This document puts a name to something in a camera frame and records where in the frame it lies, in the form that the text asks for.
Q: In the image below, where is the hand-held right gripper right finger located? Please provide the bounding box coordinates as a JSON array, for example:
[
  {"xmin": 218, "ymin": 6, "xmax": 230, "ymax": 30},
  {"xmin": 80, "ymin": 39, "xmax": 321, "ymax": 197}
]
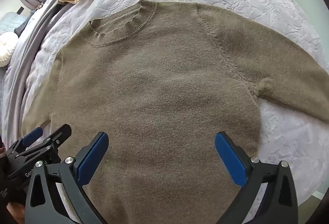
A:
[{"xmin": 215, "ymin": 132, "xmax": 299, "ymax": 224}]

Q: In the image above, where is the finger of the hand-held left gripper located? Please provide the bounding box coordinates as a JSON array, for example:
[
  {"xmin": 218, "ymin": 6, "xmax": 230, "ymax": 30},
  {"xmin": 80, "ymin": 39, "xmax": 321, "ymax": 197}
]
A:
[
  {"xmin": 6, "ymin": 127, "xmax": 44, "ymax": 157},
  {"xmin": 15, "ymin": 124, "xmax": 72, "ymax": 161}
]

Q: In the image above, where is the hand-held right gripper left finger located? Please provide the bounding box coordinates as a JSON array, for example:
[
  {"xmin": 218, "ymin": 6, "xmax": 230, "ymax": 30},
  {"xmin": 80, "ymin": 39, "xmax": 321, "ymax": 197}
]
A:
[{"xmin": 25, "ymin": 131, "xmax": 110, "ymax": 224}]

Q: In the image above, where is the brown knit sweater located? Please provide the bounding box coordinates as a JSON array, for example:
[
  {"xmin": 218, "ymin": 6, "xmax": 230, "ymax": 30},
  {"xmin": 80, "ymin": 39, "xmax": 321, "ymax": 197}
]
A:
[{"xmin": 22, "ymin": 0, "xmax": 329, "ymax": 224}]

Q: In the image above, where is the white round cushion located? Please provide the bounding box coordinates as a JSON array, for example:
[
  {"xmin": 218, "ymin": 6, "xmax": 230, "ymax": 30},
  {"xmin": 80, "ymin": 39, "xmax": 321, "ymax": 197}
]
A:
[{"xmin": 0, "ymin": 32, "xmax": 19, "ymax": 67}]

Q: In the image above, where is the grey bedsheet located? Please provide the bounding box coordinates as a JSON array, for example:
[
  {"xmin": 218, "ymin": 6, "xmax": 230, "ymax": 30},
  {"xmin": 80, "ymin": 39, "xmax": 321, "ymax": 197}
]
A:
[{"xmin": 0, "ymin": 0, "xmax": 75, "ymax": 142}]

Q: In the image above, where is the dark cloth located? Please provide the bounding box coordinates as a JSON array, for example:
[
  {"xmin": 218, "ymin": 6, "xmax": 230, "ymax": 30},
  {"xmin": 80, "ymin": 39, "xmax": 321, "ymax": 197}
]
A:
[{"xmin": 14, "ymin": 3, "xmax": 42, "ymax": 34}]

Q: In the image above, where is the light blue quilted bedding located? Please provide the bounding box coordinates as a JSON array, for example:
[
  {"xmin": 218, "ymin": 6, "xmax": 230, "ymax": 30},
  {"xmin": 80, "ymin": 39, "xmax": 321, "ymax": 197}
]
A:
[{"xmin": 0, "ymin": 12, "xmax": 27, "ymax": 35}]

